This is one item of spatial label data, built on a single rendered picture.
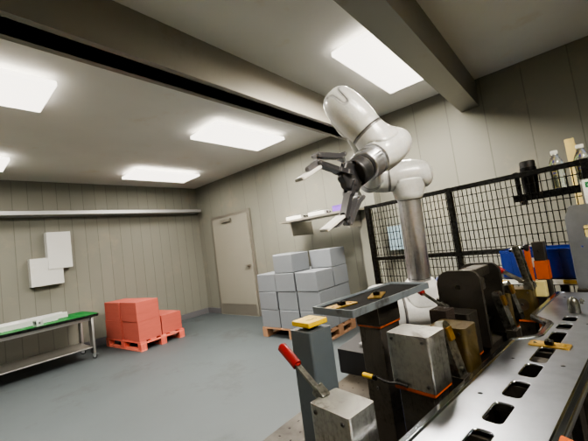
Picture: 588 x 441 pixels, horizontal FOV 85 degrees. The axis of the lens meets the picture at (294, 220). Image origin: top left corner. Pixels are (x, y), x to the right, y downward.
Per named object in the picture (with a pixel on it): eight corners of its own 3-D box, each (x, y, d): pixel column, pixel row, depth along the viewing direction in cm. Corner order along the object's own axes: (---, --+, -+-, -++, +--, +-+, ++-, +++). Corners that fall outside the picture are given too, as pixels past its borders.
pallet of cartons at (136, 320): (154, 331, 632) (150, 292, 637) (186, 336, 552) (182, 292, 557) (105, 346, 565) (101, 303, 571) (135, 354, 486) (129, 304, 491)
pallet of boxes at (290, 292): (356, 326, 471) (344, 246, 480) (325, 344, 412) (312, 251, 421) (297, 322, 547) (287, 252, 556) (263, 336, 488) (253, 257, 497)
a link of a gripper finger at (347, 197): (343, 180, 84) (347, 182, 85) (336, 220, 82) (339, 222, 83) (354, 178, 81) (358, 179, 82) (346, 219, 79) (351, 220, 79)
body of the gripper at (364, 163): (358, 184, 90) (339, 199, 85) (346, 157, 88) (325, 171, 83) (380, 179, 84) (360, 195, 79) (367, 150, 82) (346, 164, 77)
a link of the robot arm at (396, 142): (376, 183, 93) (346, 150, 95) (402, 161, 102) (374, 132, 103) (399, 161, 84) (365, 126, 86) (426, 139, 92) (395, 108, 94)
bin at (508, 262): (578, 278, 136) (572, 248, 137) (502, 276, 162) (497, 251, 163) (592, 271, 144) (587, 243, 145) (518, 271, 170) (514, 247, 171)
